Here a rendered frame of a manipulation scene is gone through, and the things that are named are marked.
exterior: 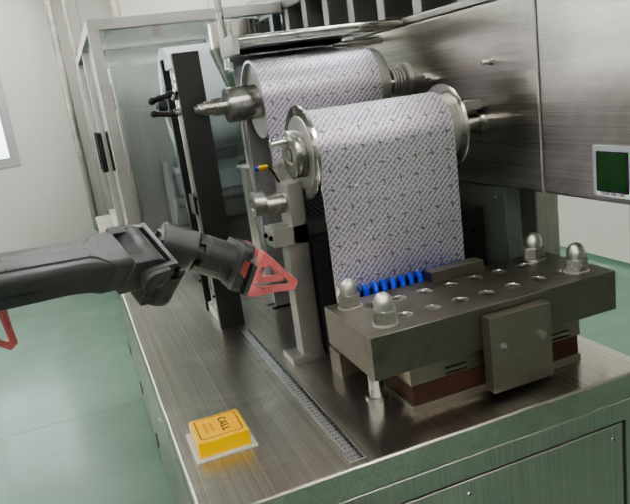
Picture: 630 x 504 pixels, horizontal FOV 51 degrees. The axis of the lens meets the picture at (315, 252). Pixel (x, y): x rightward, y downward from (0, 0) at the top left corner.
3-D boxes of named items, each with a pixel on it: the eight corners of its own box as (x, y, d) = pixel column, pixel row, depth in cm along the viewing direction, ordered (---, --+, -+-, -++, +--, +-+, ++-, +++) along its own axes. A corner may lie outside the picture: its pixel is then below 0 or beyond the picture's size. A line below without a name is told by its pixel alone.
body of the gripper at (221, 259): (242, 294, 92) (192, 279, 89) (225, 279, 101) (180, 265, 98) (257, 250, 91) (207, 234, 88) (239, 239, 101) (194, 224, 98)
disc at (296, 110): (288, 183, 112) (281, 96, 106) (290, 182, 112) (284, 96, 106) (321, 212, 100) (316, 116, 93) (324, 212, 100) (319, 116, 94)
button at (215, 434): (191, 437, 92) (187, 421, 91) (239, 422, 94) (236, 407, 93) (200, 461, 85) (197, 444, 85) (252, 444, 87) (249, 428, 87)
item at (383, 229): (337, 307, 104) (322, 192, 99) (464, 274, 111) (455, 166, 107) (338, 308, 103) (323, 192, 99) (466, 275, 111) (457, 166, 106)
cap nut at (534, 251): (517, 259, 108) (516, 232, 107) (536, 254, 109) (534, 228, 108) (532, 263, 104) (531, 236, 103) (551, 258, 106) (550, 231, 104)
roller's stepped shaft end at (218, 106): (194, 119, 122) (191, 101, 121) (225, 114, 124) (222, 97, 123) (197, 119, 119) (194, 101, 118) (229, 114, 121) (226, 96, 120)
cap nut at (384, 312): (367, 322, 89) (363, 291, 88) (391, 316, 90) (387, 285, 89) (379, 330, 86) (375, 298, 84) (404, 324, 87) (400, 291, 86)
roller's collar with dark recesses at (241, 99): (225, 122, 126) (219, 88, 124) (254, 118, 128) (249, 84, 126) (233, 123, 120) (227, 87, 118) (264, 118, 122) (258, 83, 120)
